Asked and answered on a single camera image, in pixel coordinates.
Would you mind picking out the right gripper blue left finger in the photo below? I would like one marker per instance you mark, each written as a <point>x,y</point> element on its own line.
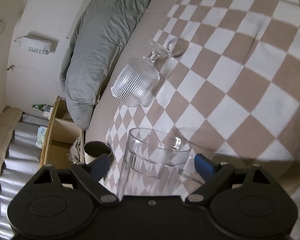
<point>99,167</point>

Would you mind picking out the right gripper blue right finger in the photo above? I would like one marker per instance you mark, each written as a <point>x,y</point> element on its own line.
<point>204,167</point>

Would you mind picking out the tall clear glass tumbler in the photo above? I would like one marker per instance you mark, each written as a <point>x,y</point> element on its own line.
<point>157,163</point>

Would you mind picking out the cream paper cup dark inside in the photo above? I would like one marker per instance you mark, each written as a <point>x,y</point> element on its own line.
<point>94,149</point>

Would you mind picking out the wooden bedside shelf unit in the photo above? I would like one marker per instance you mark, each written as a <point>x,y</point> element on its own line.
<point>64,140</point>

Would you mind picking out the tissue pack on shelf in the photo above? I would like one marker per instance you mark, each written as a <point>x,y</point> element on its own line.
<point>41,136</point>

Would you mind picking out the small white box by bottle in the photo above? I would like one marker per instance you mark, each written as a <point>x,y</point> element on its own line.
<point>47,114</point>

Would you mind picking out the grey window curtain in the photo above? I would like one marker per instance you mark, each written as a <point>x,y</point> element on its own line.
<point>20,164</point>

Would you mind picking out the brown white checkered cloth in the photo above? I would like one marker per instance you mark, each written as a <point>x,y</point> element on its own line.
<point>234,94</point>

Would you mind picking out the green glass bottle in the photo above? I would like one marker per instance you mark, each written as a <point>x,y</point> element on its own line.
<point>41,107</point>

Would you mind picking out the ribbed clear stemmed glass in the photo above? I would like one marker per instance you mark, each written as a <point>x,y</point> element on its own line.
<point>139,76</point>

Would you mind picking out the white hanging sweet bag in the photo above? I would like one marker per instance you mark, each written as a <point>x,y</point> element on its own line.
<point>35,45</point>

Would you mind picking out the grey duvet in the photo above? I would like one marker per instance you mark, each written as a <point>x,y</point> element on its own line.
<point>99,37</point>

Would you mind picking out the white smoke detector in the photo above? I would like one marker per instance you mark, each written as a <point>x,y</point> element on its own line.
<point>0,27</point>

